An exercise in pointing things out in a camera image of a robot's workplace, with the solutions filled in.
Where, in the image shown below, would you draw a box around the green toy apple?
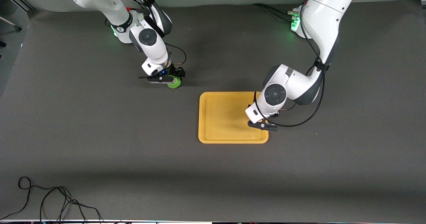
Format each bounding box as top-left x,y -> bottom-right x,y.
167,76 -> 182,90

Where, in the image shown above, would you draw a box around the yellow plastic tray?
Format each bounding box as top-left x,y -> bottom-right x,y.
198,91 -> 269,144

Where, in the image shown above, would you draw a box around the dark grey table mat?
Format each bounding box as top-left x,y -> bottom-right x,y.
0,0 -> 426,222

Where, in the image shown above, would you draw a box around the black right arm base cables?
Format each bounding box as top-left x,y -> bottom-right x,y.
105,0 -> 150,28

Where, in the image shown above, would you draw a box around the black arm base cables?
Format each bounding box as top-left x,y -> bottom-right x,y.
105,0 -> 150,28
252,3 -> 301,22

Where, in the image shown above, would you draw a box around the black left arm base cables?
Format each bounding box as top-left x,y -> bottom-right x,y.
252,3 -> 301,22

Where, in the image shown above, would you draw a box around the aluminium frame rail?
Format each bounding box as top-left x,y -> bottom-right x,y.
0,0 -> 36,12

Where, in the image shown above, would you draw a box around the thin black loose cable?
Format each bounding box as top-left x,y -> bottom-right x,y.
0,176 -> 102,223

